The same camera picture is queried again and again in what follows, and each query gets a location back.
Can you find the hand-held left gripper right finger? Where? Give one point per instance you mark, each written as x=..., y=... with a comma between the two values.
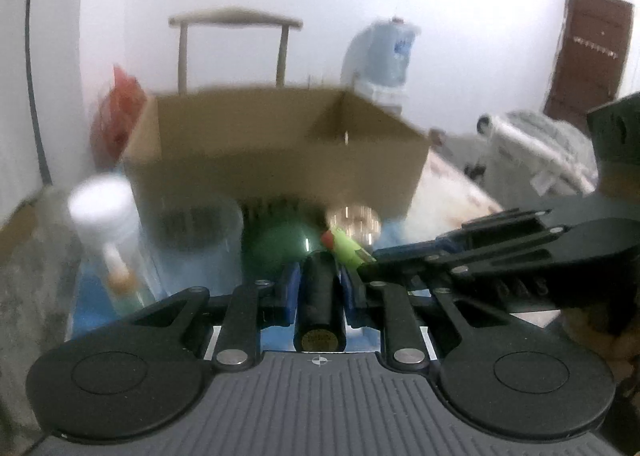
x=351, y=296

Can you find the wooden chair with black seat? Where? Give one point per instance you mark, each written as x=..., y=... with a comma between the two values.
x=235, y=20

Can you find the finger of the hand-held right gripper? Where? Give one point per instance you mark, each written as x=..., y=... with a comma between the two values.
x=500, y=221
x=450, y=261

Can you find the black cylindrical battery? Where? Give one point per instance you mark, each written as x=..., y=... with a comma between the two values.
x=320, y=301

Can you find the brown cardboard box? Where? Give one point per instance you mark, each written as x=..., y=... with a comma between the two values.
x=260, y=150

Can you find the red plastic bag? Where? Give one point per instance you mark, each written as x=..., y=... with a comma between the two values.
x=117, y=110

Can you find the white capped plastic bottle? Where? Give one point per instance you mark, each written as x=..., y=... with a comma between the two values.
x=102, y=211

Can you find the small white nozzle bottle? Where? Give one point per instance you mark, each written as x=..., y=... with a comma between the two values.
x=121, y=281

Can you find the striped grey blanket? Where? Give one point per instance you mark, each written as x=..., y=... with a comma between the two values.
x=540, y=145

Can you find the round golden metal piece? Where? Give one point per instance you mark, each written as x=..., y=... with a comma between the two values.
x=354, y=222

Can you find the blue water jug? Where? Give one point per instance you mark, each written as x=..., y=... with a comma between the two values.
x=387, y=50

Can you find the black ribbed object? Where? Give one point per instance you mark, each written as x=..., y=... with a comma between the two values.
x=270, y=210

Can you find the green ball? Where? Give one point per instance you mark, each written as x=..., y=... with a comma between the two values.
x=280, y=251

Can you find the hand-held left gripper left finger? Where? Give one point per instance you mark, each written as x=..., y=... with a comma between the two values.
x=290, y=293

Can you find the clear glass cup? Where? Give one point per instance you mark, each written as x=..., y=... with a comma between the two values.
x=200, y=241

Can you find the brown wooden door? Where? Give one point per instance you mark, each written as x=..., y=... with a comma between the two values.
x=590, y=55

